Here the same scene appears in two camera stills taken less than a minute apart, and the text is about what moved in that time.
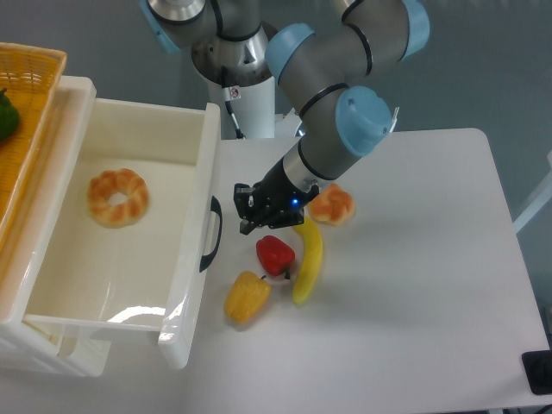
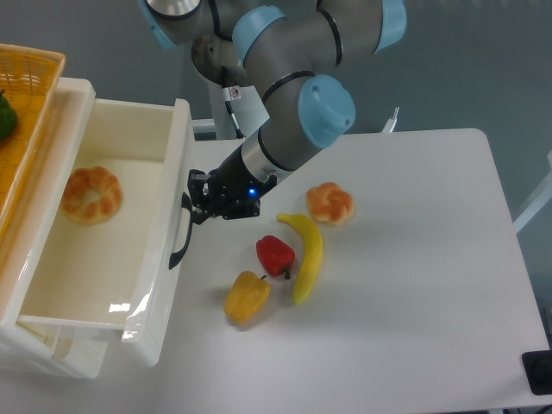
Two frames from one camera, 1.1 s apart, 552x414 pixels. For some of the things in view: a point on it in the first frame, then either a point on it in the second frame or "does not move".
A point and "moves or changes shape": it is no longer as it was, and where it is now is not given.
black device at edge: x=537 y=366 does not move
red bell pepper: x=274 y=254 does not move
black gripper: x=279 y=200 → x=232 y=191
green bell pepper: x=9 y=117 does not move
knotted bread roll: x=333 y=204 does not move
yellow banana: x=312 y=260 does not move
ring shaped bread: x=124 y=181 → x=91 y=213
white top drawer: x=127 y=217 moves or changes shape
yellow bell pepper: x=247 y=296 does not move
